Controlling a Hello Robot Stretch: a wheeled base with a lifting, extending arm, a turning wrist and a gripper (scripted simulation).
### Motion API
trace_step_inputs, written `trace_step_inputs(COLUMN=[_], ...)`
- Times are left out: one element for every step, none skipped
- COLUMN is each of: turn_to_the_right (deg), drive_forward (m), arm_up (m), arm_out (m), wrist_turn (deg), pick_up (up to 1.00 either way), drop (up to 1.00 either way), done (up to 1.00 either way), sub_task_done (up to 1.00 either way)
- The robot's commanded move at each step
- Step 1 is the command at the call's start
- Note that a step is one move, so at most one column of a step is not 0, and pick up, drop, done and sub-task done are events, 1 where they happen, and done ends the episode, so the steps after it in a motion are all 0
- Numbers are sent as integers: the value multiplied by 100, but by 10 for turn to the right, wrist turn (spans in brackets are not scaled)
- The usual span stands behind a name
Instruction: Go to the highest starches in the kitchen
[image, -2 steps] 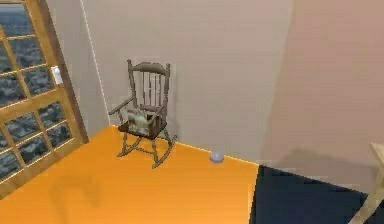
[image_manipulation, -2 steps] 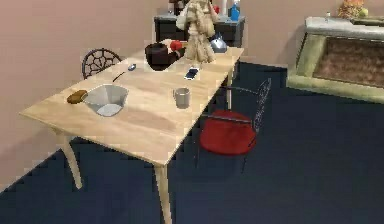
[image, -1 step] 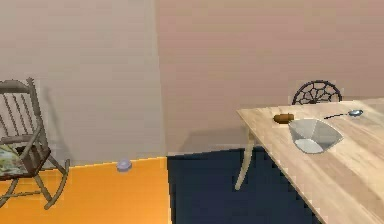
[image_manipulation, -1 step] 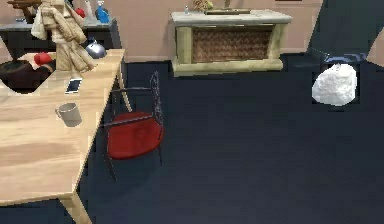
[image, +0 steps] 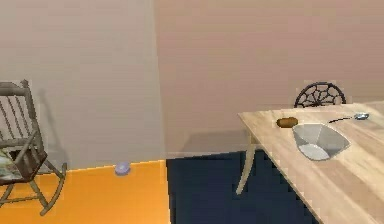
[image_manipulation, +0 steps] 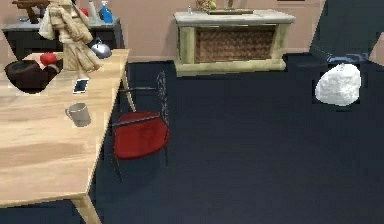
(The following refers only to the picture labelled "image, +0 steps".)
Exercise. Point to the small lilac round object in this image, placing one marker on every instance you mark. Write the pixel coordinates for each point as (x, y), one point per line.
(122, 168)

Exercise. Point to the brown potato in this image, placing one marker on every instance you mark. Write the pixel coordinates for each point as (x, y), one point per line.
(286, 122)

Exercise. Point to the grey angular bowl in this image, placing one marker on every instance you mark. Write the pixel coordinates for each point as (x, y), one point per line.
(318, 141)

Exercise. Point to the light wooden dining table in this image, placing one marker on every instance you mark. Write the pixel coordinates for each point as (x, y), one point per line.
(333, 176)

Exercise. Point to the brown wooden rocking chair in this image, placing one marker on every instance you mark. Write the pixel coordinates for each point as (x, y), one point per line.
(30, 143)

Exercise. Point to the patterned chair cushion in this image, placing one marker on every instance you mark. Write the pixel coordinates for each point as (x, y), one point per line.
(6, 165)

